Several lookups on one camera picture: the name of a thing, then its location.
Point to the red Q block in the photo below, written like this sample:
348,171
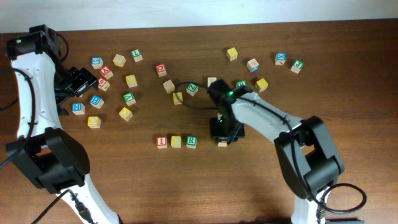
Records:
161,70

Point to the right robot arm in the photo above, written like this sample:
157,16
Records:
308,157

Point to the green L block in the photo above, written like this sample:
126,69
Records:
136,54

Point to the plain wood block centre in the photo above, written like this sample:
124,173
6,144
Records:
169,86

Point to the yellow O block far left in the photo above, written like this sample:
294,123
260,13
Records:
94,122

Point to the blue H block left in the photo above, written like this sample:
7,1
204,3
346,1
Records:
78,108

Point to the yellow block top right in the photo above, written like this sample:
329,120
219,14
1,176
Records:
232,54

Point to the plain wood yellow-side block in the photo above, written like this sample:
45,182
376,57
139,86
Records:
119,60

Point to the green J block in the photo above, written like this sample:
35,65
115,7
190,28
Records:
297,66

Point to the wood block blue side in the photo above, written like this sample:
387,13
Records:
252,65

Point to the blue X block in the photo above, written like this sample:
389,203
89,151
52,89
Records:
280,58

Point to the green r block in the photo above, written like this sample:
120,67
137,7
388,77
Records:
191,142
241,83

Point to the red a block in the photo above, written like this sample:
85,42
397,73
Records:
222,144
106,72

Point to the yellow C block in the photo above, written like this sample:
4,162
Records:
176,141

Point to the blue S block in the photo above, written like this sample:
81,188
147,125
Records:
97,63

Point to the blue H block tilted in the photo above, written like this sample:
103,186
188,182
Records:
96,101

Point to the green V block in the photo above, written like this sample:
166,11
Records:
129,99

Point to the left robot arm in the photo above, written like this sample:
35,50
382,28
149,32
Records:
49,157

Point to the plain wood block upright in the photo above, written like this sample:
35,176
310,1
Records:
211,80

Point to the yellow S block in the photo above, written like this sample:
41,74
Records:
177,98

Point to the yellow O block tilted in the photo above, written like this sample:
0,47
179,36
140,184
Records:
126,114

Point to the red I block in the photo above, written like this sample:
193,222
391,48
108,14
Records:
161,142

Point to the red 6 block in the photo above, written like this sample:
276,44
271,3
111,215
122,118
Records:
103,84

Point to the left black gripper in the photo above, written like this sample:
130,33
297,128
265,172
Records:
85,81

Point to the green Z block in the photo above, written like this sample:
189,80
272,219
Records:
192,89

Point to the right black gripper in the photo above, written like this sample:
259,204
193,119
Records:
219,134

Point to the yellow M block right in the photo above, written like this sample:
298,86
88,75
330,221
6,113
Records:
261,85

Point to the yellow block centre left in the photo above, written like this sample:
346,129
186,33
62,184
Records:
131,81

